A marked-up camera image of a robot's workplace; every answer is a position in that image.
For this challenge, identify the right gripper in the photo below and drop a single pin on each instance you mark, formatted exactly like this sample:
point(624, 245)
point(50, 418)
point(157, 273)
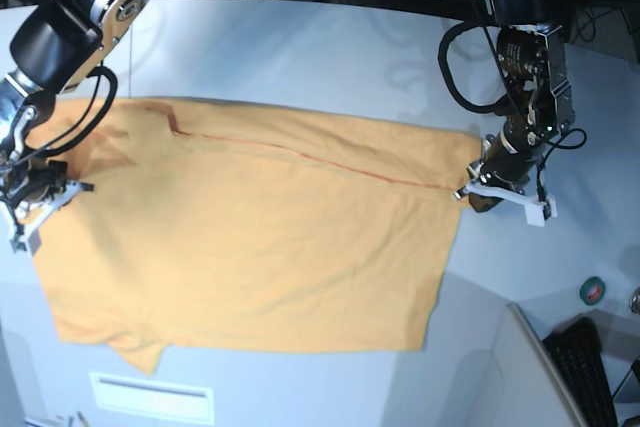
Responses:
point(35, 180)

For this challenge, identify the green tape roll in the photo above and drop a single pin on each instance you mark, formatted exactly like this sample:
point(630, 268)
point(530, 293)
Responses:
point(592, 291)

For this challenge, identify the black keyboard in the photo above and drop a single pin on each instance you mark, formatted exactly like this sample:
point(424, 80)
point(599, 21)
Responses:
point(576, 353)

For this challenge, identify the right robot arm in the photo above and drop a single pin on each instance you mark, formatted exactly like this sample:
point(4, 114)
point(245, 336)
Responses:
point(60, 44)

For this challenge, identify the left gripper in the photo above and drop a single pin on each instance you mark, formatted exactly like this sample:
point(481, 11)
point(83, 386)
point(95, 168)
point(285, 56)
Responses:
point(505, 162)

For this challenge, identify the yellow t-shirt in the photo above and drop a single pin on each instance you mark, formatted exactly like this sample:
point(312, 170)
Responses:
point(249, 227)

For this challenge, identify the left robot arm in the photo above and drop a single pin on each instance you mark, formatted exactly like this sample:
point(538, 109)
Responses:
point(530, 55)

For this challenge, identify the white label on table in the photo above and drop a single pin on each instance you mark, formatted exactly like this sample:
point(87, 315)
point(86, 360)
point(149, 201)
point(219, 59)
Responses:
point(156, 400)

